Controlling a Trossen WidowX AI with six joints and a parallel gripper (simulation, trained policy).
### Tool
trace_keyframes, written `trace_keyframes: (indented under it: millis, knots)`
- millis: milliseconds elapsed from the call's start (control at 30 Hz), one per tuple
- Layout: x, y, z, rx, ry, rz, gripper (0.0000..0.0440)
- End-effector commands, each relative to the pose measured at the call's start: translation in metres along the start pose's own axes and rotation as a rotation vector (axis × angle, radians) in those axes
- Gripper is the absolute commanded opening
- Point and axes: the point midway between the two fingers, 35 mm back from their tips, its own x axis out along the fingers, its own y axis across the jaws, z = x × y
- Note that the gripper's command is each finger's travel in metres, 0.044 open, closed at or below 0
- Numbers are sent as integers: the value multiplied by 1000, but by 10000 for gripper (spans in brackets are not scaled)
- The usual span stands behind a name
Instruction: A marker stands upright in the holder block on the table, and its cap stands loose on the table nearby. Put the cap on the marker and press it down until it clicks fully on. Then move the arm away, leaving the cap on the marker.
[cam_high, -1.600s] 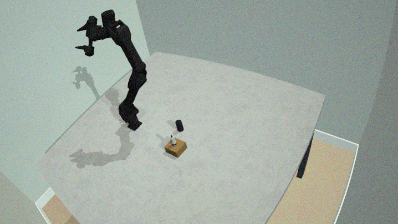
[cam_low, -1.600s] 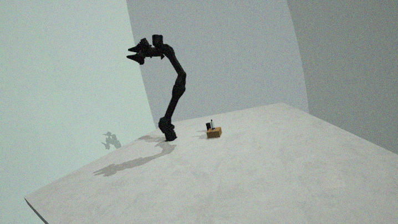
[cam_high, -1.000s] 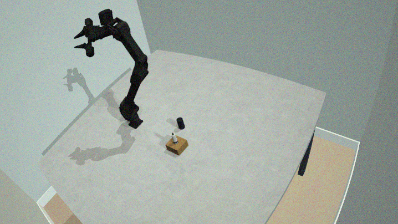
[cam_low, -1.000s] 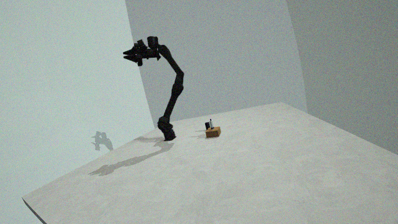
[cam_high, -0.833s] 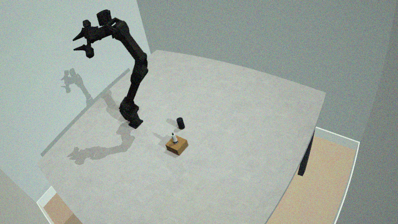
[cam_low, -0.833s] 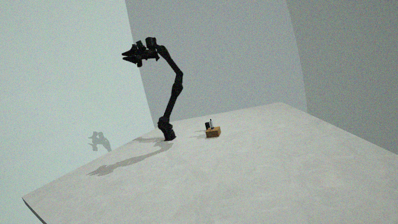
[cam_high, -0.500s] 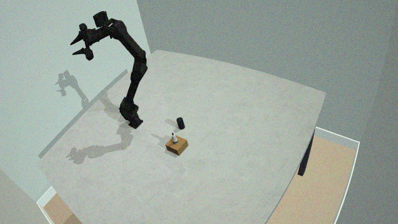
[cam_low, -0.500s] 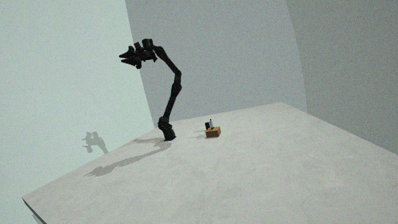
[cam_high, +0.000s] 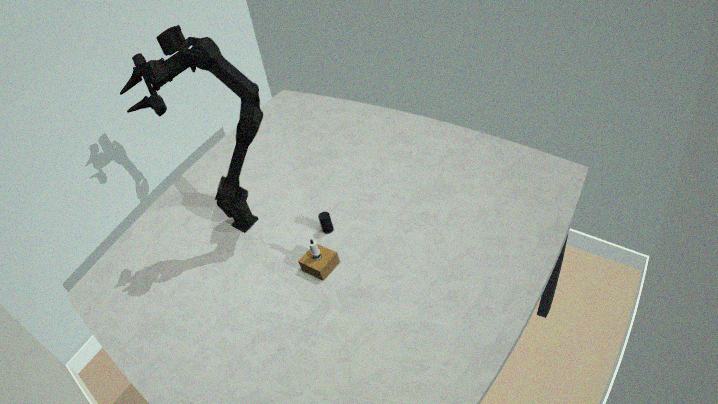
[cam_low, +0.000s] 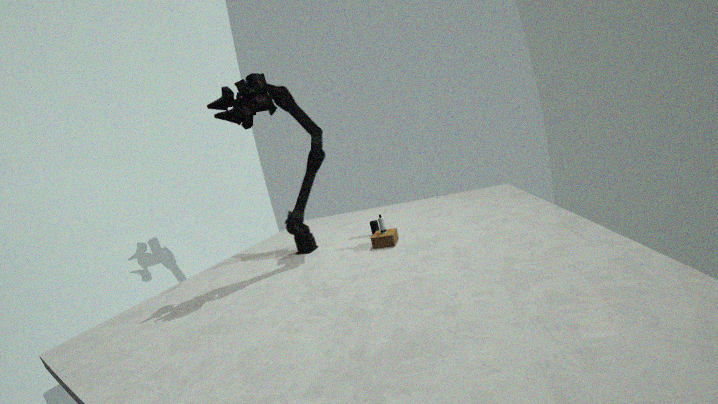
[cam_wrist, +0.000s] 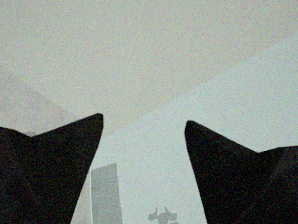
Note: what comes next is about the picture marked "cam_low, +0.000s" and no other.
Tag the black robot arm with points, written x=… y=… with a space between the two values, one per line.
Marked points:
x=255 y=85

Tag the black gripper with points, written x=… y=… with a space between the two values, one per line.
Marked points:
x=241 y=112

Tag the tan wooden block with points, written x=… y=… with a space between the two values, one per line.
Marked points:
x=389 y=239

